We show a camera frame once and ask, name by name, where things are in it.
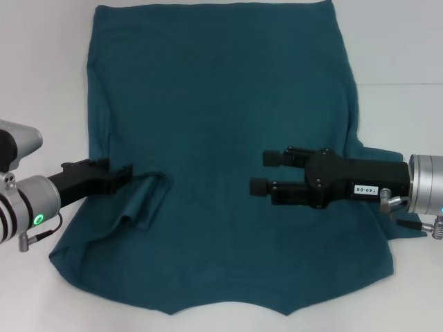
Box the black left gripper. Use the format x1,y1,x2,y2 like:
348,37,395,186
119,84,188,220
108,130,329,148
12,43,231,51
48,157,134,210

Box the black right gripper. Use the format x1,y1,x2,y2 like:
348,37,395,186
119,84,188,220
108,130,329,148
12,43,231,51
248,146,412,211

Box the dark teal shirt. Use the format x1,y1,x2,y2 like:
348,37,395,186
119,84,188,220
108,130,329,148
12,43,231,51
48,0,430,308

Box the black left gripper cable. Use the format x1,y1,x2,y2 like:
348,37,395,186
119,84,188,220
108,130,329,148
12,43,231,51
18,212,64,252

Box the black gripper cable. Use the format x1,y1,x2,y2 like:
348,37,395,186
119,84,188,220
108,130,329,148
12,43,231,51
379,188,443,240
18,212,64,252

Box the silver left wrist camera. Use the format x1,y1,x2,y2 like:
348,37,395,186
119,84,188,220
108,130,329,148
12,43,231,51
0,119,44,173

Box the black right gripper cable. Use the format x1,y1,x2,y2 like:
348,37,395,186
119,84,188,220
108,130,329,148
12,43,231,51
379,188,443,240

